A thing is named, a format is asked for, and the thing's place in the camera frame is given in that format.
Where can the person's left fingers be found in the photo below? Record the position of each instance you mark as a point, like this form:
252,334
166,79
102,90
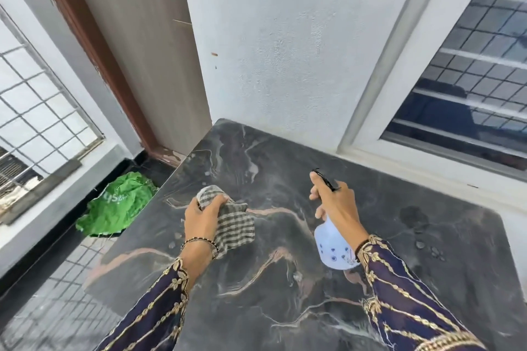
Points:
214,199

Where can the white framed mesh window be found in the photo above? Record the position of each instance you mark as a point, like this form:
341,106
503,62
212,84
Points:
457,67

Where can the green plastic bag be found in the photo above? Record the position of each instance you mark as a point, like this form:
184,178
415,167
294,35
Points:
115,209

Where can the person's left forearm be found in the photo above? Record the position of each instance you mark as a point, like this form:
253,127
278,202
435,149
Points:
162,301

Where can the person's right hand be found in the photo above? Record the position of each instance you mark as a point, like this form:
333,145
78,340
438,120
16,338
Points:
339,206

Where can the brown door frame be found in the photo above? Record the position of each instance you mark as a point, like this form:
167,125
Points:
90,50

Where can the person's right thumb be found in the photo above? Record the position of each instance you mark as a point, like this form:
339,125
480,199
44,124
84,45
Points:
321,211

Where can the pale blue spray bottle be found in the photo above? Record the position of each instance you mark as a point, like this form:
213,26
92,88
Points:
331,250

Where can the white metal window grille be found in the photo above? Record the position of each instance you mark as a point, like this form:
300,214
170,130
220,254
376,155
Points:
39,104

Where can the beige wooden door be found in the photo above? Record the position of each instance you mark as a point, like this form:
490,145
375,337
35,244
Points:
144,42

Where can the grey checked cleaning cloth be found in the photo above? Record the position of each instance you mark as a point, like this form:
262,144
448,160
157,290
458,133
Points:
232,219

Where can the person's right forearm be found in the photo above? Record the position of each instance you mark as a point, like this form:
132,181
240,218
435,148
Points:
405,301

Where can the person's left hand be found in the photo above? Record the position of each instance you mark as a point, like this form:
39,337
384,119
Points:
200,221

